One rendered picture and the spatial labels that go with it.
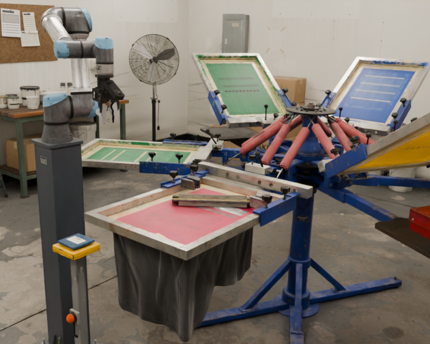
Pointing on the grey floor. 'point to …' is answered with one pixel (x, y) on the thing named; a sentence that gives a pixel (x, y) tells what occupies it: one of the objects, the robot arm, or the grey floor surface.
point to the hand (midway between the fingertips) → (109, 121)
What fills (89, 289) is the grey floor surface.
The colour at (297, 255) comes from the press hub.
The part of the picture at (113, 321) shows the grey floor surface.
